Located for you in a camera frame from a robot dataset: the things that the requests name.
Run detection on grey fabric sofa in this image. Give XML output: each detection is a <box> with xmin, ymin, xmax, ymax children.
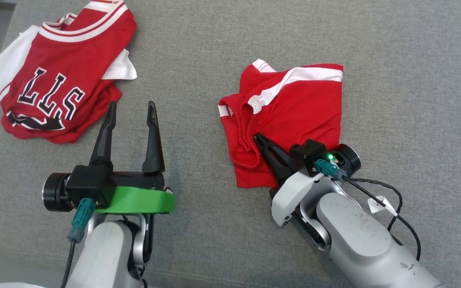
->
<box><xmin>0</xmin><ymin>0</ymin><xmax>461</xmax><ymax>288</ymax></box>

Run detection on red jersey white sleeves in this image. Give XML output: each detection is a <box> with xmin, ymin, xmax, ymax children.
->
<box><xmin>0</xmin><ymin>0</ymin><xmax>138</xmax><ymax>144</ymax></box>

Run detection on white cable tag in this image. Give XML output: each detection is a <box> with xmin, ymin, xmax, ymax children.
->
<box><xmin>367</xmin><ymin>195</ymin><xmax>399</xmax><ymax>217</ymax></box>

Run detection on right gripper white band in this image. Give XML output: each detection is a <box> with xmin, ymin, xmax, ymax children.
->
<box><xmin>253</xmin><ymin>133</ymin><xmax>362</xmax><ymax>227</ymax></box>

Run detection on left arm cable teal plug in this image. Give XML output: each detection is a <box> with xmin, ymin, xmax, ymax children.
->
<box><xmin>60</xmin><ymin>198</ymin><xmax>96</xmax><ymax>288</ymax></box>

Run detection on right arm cable teal plug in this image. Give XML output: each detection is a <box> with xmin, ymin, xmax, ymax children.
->
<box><xmin>315</xmin><ymin>158</ymin><xmax>422</xmax><ymax>261</ymax></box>

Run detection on red shorts white trim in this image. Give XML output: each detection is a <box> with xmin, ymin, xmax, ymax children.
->
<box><xmin>218</xmin><ymin>58</ymin><xmax>344</xmax><ymax>189</ymax></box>

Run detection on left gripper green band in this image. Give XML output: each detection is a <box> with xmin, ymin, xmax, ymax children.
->
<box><xmin>42</xmin><ymin>101</ymin><xmax>176</xmax><ymax>215</ymax></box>

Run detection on arm cable teal plug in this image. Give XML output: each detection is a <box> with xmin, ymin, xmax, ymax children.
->
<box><xmin>315</xmin><ymin>158</ymin><xmax>422</xmax><ymax>261</ymax></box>
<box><xmin>60</xmin><ymin>198</ymin><xmax>96</xmax><ymax>288</ymax></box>

